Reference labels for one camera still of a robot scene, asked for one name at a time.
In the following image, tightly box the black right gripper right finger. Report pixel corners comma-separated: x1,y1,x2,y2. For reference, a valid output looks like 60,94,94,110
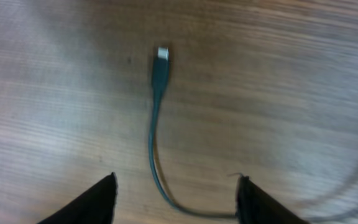
236,176,309,224

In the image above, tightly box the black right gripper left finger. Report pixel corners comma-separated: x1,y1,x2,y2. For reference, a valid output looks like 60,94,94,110
39,172,117,224

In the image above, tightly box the black usb charging cable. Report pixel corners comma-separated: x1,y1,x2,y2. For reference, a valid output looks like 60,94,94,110
147,46,358,223

